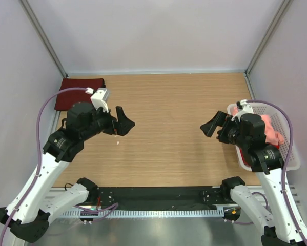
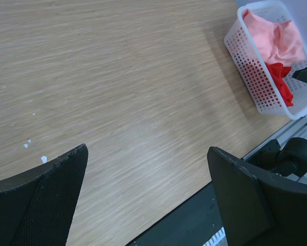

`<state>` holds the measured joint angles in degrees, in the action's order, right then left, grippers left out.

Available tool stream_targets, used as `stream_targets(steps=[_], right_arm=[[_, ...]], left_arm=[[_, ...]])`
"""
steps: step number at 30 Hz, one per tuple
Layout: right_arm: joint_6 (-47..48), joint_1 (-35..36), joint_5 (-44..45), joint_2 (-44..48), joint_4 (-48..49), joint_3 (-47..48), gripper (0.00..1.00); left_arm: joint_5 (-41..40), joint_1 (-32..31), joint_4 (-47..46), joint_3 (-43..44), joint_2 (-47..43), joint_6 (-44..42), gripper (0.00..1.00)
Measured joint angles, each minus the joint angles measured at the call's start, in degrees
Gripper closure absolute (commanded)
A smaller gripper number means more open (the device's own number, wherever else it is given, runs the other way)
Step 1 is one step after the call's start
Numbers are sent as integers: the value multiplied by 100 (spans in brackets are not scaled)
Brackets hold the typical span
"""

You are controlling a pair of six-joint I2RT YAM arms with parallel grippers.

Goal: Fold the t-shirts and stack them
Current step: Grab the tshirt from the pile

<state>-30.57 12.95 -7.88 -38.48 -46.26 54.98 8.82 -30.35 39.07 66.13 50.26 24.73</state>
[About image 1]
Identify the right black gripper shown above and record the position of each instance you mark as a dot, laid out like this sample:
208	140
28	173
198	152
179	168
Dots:
222	119

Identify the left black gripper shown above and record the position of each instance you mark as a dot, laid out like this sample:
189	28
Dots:
120	127

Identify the pink t-shirt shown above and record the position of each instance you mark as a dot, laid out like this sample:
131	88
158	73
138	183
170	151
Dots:
273	136

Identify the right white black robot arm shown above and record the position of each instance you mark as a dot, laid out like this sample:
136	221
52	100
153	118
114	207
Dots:
281	223

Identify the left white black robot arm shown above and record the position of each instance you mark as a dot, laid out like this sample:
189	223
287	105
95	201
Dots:
28	216

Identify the folded dark red t-shirt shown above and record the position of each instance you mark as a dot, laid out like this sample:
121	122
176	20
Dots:
66	100

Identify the white plastic basket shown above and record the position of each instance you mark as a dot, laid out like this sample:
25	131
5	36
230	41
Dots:
281	123

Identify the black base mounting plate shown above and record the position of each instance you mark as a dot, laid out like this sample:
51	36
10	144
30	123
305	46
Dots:
160	198

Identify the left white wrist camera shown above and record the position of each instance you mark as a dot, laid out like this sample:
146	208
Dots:
99	98

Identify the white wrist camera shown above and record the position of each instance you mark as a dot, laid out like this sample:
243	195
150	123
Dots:
99	98
240	108

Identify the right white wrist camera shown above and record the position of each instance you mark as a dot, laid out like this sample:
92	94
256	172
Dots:
240	108

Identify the white slotted cable duct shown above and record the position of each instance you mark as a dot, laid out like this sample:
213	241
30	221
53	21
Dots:
77	213

